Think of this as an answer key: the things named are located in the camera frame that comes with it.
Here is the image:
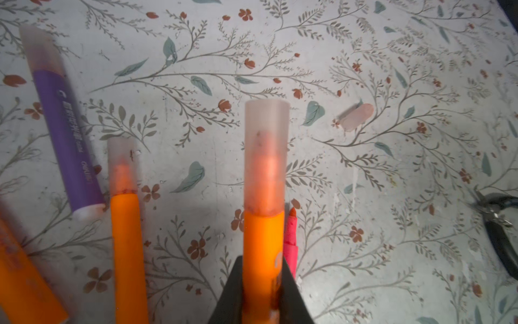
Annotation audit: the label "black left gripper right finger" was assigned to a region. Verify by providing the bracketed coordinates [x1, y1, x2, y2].
[280, 259, 314, 324]

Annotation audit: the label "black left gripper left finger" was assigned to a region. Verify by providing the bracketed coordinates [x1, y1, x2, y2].
[208, 256, 243, 324]

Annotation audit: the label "pink highlighter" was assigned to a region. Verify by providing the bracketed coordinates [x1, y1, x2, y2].
[283, 207, 298, 279]

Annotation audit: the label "orange highlighter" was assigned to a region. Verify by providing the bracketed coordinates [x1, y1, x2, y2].
[241, 211, 284, 323]
[107, 137, 148, 323]
[1, 208, 70, 324]

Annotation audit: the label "translucent pink pen cap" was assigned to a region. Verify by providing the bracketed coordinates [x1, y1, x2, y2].
[339, 103, 374, 132]

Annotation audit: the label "purple highlighter pen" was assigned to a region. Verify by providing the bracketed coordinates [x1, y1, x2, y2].
[19, 24, 105, 220]

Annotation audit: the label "black pliers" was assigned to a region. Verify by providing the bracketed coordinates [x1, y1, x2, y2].
[472, 187, 517, 279]

